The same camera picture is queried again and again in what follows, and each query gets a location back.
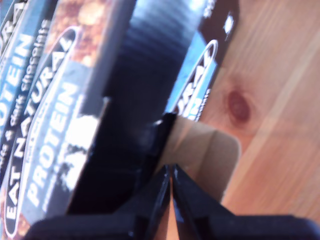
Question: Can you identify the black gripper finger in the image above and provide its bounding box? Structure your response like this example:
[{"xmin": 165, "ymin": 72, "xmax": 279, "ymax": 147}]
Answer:
[
  {"xmin": 119, "ymin": 163, "xmax": 172, "ymax": 240},
  {"xmin": 171, "ymin": 163, "xmax": 241, "ymax": 240}
]

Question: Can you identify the black blue snackbar carton box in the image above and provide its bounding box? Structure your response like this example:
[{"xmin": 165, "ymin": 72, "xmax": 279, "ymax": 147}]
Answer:
[{"xmin": 0, "ymin": 0, "xmax": 242, "ymax": 239}]

